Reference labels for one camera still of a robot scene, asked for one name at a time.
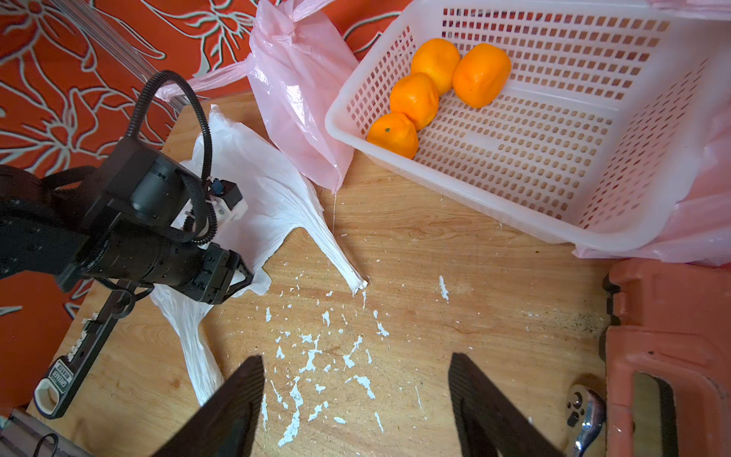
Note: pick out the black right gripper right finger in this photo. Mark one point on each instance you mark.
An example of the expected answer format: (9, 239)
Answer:
(487, 423)

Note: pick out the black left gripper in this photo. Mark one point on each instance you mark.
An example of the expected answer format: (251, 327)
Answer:
(211, 275)

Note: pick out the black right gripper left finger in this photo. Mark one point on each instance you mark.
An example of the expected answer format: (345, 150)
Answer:
(227, 423)

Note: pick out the white plastic bag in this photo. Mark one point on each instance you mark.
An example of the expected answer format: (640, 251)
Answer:
(279, 199)

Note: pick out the plain pink plastic bag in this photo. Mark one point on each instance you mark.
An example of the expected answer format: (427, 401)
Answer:
(296, 67)

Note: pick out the pink printed plastic bag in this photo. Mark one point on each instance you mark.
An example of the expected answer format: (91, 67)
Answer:
(698, 229)

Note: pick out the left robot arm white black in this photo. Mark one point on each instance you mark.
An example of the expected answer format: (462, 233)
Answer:
(138, 221)

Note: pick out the black plastic bag dispenser strip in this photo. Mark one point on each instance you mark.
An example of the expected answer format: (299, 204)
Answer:
(56, 390)

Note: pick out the red plastic tool case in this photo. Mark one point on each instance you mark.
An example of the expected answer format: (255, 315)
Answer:
(671, 322)

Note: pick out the orange fruit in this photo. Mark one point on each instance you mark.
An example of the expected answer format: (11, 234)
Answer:
(417, 97)
(395, 132)
(438, 59)
(481, 75)

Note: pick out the white perforated plastic basket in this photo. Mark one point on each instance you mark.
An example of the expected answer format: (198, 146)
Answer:
(595, 138)

